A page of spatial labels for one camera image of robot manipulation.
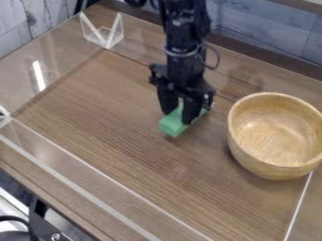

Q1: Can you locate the clear acrylic corner bracket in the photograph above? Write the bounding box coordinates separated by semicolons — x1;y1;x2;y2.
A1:
79;12;123;49

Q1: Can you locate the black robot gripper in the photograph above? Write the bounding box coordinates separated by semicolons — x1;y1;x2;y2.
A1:
148;51;215;125

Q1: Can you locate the wooden bowl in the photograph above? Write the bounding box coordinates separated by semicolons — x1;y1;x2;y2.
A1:
226;92;322;181

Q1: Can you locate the black metal table leg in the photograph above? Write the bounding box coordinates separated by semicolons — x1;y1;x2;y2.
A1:
29;198;93;241

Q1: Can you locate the black cable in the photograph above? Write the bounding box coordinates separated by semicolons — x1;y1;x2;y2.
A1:
0;214;36;241

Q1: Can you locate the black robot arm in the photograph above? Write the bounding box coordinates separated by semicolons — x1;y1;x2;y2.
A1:
124;0;215;125

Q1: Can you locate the green rectangular block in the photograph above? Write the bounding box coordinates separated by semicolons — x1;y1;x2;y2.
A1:
159;94;212;137

